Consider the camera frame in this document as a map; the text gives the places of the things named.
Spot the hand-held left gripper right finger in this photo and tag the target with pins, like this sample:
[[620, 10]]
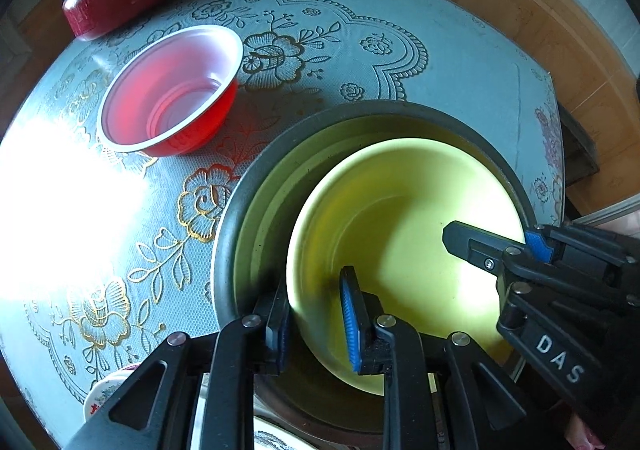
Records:
[[348, 320]]

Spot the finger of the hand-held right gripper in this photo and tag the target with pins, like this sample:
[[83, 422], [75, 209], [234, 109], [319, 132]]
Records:
[[537, 244], [470, 242]]

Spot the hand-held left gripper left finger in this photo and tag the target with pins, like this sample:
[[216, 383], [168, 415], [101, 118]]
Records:
[[284, 335]]

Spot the yellow bowl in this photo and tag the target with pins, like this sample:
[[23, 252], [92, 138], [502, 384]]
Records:
[[400, 230]]

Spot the large white floral plate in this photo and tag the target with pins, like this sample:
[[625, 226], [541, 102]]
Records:
[[97, 402]]

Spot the dark wooden chair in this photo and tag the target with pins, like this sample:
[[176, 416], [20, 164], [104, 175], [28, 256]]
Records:
[[580, 149]]

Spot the pink rimmed plate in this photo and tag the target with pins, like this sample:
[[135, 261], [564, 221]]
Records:
[[127, 370]]

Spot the blue floral table cover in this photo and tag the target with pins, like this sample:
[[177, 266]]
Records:
[[350, 54]]

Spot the red plastic bowl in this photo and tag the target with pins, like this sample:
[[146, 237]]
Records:
[[175, 94]]

